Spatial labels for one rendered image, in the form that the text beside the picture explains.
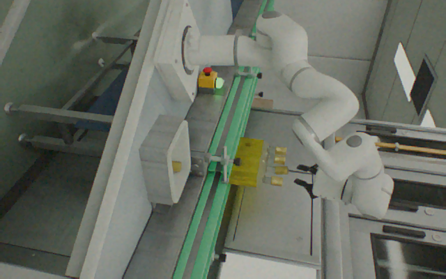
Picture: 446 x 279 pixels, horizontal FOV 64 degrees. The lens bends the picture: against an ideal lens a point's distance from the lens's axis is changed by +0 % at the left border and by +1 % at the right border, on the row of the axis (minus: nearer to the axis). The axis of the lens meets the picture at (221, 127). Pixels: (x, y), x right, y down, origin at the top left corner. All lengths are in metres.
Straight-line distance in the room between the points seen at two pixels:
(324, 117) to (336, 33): 6.57
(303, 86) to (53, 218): 1.10
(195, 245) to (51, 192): 0.77
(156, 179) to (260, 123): 0.95
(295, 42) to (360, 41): 6.61
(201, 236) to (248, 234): 0.26
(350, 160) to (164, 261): 0.59
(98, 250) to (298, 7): 6.65
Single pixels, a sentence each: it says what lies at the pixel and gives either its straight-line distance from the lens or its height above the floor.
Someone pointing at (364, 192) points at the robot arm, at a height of 1.38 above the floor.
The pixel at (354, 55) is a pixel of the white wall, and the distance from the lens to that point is 7.68.
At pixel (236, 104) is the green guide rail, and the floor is 0.93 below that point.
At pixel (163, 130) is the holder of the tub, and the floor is 0.79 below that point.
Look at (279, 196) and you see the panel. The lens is 1.50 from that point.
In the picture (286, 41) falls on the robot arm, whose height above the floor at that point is 1.12.
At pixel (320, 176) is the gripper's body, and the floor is 1.28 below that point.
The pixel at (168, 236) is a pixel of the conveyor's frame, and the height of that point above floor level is 0.84.
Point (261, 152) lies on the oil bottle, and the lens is 1.45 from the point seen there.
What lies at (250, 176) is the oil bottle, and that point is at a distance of 1.35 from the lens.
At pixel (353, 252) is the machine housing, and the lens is 1.46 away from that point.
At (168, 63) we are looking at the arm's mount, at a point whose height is 0.80.
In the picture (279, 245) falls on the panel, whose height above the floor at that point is 1.18.
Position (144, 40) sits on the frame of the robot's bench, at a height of 0.68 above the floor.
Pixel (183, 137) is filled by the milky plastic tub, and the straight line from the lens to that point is 1.15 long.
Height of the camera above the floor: 1.13
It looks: 10 degrees down
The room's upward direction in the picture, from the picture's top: 97 degrees clockwise
